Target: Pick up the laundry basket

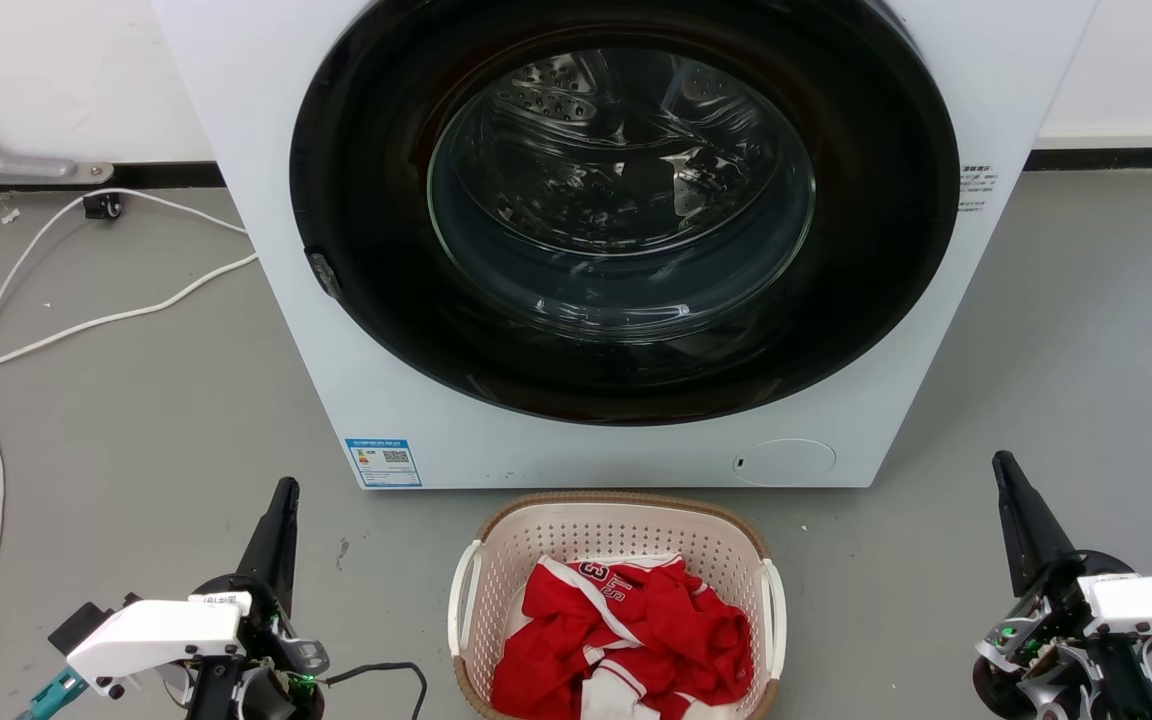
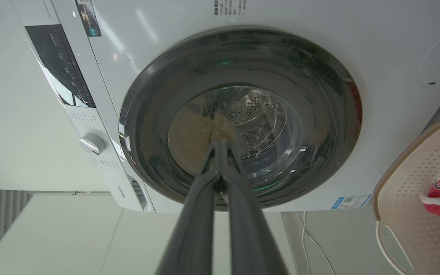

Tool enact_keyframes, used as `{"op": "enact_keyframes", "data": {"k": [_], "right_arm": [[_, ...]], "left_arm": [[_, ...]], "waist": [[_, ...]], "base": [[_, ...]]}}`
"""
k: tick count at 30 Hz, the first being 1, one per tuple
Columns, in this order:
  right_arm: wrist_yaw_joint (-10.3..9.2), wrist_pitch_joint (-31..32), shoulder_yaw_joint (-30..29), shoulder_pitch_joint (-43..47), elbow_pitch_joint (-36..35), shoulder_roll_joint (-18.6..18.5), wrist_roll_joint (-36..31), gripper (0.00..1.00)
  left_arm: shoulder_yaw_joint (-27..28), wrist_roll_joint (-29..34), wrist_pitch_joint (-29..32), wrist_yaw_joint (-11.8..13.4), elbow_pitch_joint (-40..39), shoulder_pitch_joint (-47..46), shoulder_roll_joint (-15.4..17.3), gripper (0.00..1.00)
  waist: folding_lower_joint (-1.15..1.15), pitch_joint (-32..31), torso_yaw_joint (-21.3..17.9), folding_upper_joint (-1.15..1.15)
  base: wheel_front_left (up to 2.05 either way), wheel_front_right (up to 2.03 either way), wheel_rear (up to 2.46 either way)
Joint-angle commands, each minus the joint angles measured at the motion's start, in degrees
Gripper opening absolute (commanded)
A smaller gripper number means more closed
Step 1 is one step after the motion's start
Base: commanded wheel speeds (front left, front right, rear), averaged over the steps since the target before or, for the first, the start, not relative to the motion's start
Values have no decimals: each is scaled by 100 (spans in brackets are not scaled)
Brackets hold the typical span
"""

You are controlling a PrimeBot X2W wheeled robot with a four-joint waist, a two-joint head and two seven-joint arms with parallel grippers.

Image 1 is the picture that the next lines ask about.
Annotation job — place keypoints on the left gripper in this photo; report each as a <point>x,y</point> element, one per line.
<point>271,650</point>

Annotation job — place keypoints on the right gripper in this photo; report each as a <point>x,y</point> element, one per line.
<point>1046,640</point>

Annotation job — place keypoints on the cream perforated laundry basket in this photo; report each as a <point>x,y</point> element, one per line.
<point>586,530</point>

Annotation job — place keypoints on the blue energy label sticker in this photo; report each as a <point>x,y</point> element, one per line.
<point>384,463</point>

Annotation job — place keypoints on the round white filter cover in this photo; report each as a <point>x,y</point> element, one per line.
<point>786,463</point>

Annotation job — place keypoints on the small printed text sticker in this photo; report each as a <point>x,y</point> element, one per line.
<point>976,188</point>

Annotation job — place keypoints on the black round washer door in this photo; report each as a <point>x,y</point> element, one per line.
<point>366,200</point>

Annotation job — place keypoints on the red and white jersey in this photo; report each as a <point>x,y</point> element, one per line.
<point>666,630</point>

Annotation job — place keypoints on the white front-load washing machine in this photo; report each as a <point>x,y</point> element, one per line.
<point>256,150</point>

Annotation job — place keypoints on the grey floor pipe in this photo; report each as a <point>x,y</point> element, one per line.
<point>6,163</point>

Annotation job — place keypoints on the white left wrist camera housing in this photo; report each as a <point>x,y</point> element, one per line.
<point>156,635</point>

